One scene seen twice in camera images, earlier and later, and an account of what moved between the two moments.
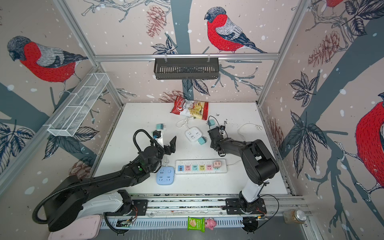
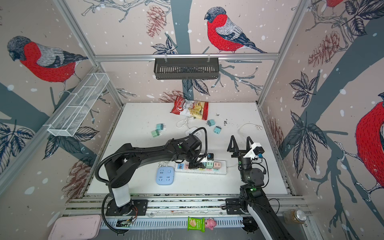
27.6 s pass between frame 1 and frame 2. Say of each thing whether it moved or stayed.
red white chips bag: stayed
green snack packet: stayed
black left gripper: moved
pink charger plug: stayed
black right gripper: moved
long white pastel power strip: stayed
